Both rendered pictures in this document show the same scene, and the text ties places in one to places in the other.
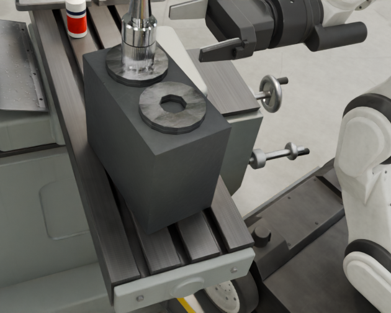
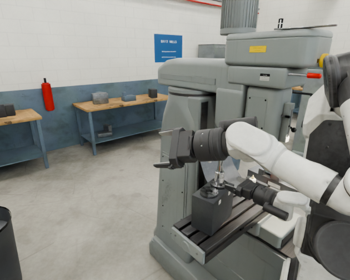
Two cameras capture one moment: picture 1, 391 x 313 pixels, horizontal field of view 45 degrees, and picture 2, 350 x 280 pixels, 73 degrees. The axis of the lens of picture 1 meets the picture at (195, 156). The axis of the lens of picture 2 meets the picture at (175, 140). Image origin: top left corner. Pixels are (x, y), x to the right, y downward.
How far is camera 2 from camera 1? 92 cm
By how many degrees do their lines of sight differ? 68
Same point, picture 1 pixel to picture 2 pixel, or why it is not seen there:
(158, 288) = (179, 236)
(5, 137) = not seen: hidden behind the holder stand
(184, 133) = (203, 196)
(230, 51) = (232, 189)
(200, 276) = (188, 244)
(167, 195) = (195, 213)
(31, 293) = (201, 272)
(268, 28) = (247, 191)
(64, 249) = (218, 266)
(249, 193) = not seen: outside the picture
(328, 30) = (269, 205)
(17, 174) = not seen: hidden behind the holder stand
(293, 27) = (257, 196)
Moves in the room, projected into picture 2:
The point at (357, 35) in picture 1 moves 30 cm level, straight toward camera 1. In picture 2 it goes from (280, 214) to (203, 209)
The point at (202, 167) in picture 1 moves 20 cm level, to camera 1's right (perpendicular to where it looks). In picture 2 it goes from (205, 212) to (221, 244)
